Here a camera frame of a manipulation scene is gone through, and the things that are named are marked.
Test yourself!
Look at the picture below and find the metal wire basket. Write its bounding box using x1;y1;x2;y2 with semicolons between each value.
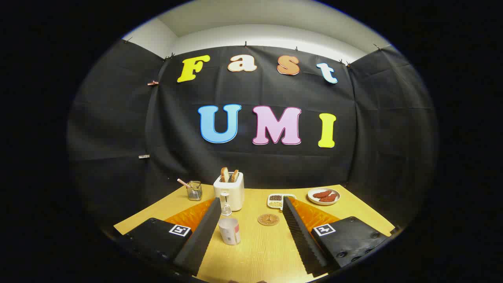
186;181;203;201

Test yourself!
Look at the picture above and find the round brown coaster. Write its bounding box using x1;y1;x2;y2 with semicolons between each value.
258;213;280;226

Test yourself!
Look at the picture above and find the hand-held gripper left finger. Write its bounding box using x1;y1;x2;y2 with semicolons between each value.
114;197;222;277

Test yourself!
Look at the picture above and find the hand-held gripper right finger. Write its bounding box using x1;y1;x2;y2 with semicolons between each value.
282;197;401;277

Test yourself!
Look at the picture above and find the white round plate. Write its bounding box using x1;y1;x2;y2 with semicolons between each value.
307;187;341;206

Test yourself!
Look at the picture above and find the black backdrop cloth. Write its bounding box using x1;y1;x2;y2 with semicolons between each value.
67;39;439;236

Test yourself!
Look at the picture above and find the white toaster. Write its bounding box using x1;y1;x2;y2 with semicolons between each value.
213;172;245;212

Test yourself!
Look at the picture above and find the white divided bean dish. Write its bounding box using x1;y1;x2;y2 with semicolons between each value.
268;193;296;209

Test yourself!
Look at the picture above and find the wooden table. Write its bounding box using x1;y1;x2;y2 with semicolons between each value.
113;184;395;283

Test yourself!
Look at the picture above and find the clear juice bottle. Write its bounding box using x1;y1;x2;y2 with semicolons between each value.
218;202;241;246

